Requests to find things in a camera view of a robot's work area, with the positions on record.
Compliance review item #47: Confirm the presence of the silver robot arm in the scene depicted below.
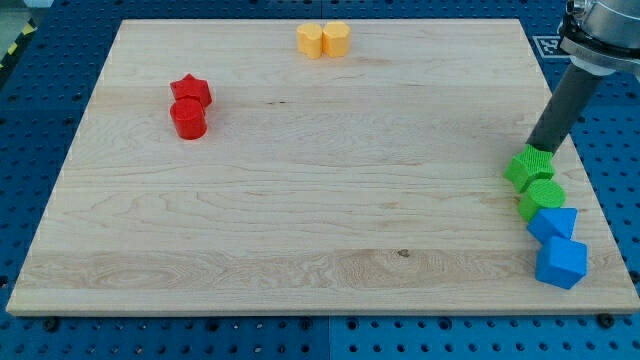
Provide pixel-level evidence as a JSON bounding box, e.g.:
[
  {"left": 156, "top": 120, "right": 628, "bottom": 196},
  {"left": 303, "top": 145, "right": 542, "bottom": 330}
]
[{"left": 558, "top": 0, "right": 639, "bottom": 79}]

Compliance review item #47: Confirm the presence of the light wooden board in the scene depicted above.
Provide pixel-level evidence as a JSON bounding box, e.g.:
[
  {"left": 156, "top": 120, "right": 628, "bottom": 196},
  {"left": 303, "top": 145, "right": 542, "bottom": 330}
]
[{"left": 7, "top": 19, "right": 639, "bottom": 316}]

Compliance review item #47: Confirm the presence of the left black board screw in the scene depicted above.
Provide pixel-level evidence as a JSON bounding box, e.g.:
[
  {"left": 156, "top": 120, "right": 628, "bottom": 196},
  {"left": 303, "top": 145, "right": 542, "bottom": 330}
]
[{"left": 42, "top": 317, "right": 59, "bottom": 332}]

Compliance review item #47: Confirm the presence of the black board screw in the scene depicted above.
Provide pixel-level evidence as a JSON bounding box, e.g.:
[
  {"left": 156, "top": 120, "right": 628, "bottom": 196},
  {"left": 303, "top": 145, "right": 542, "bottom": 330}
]
[
  {"left": 42, "top": 317, "right": 59, "bottom": 332},
  {"left": 596, "top": 313, "right": 615, "bottom": 329}
]

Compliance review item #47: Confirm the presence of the right black board screw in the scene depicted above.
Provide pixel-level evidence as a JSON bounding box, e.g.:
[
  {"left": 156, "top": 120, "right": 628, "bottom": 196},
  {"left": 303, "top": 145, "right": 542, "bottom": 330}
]
[{"left": 596, "top": 313, "right": 615, "bottom": 329}]

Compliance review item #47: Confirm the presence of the red cylinder block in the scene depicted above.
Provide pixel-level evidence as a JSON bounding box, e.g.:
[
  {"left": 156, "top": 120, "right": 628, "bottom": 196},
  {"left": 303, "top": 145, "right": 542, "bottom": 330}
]
[{"left": 170, "top": 98, "right": 207, "bottom": 140}]

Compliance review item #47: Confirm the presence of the left yellow heart block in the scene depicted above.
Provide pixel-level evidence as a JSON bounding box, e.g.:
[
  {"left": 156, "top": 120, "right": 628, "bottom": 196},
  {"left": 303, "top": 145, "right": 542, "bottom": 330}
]
[{"left": 296, "top": 23, "right": 323, "bottom": 59}]

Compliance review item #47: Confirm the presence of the yellow heart block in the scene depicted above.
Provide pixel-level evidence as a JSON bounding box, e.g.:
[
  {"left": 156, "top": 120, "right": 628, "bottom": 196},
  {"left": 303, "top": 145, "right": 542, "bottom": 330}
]
[
  {"left": 322, "top": 21, "right": 351, "bottom": 58},
  {"left": 296, "top": 23, "right": 323, "bottom": 59}
]

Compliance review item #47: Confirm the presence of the right yellow heart block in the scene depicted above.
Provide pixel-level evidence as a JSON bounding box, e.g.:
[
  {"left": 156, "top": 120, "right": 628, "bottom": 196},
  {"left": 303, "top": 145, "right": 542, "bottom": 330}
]
[{"left": 322, "top": 21, "right": 351, "bottom": 58}]

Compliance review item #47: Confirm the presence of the red star block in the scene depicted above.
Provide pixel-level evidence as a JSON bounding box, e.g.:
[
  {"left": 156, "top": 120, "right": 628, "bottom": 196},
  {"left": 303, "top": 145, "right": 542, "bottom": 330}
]
[{"left": 170, "top": 73, "right": 213, "bottom": 109}]

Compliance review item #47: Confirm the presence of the green star block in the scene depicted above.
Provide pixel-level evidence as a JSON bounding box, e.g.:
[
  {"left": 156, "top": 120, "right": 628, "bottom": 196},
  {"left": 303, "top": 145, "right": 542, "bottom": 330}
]
[{"left": 503, "top": 144, "right": 555, "bottom": 193}]

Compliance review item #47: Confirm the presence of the green cylinder block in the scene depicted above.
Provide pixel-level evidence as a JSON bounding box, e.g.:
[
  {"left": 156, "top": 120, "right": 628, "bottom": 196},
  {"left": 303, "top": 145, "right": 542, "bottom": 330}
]
[{"left": 518, "top": 179, "right": 566, "bottom": 222}]

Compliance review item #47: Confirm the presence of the blue triangle block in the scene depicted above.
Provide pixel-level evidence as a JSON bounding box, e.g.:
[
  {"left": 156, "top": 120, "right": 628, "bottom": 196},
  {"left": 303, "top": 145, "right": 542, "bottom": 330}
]
[{"left": 527, "top": 208, "right": 578, "bottom": 244}]

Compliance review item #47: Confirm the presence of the blue cube block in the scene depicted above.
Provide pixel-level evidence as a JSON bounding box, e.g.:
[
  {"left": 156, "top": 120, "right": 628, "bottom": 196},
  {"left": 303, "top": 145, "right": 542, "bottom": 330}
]
[{"left": 535, "top": 236, "right": 588, "bottom": 290}]

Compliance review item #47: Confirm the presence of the black white fiducial marker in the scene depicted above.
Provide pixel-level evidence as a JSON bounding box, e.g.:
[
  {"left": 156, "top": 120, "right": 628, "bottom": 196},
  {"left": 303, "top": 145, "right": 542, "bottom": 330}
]
[{"left": 532, "top": 35, "right": 568, "bottom": 59}]

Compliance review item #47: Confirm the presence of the yellow black hazard tape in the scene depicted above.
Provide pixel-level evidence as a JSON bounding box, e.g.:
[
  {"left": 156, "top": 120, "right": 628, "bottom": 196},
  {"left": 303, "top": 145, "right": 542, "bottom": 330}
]
[{"left": 1, "top": 18, "right": 38, "bottom": 71}]

